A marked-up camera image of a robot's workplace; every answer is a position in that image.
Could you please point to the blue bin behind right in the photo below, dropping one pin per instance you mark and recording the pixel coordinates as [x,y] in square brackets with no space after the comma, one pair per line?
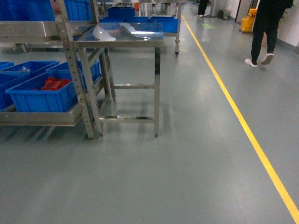
[93,70]

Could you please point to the blue bin with red bags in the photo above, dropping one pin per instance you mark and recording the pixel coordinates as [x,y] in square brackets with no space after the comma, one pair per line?
[29,96]

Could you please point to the blue bin behind left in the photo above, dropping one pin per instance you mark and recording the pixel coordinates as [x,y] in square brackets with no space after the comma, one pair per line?
[31,66]

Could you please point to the empty blue plastic bin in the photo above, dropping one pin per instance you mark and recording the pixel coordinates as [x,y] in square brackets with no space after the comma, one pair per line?
[8,80]

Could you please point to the stainless steel table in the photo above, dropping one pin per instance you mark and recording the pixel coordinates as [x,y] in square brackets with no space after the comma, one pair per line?
[91,47]

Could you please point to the red bubble wrap bags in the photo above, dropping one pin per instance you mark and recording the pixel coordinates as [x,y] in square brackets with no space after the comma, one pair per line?
[53,84]

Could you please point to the yellow mop bucket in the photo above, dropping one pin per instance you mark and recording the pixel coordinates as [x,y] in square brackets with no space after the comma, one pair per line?
[247,23]

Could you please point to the walking person in black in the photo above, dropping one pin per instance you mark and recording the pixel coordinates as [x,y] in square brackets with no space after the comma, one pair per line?
[269,14]

